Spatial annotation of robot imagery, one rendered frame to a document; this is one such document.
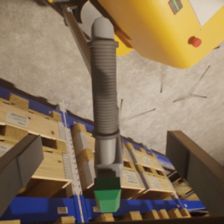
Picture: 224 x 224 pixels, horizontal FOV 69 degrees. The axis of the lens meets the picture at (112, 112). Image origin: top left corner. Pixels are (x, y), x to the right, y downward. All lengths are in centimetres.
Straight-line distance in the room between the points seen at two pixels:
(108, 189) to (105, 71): 16
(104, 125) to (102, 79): 6
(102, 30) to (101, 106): 9
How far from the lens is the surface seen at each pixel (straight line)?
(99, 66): 21
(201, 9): 85
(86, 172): 147
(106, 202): 27
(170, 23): 79
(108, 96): 21
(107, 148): 24
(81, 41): 69
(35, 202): 115
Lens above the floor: 150
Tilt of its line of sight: 42 degrees down
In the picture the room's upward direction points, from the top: 155 degrees clockwise
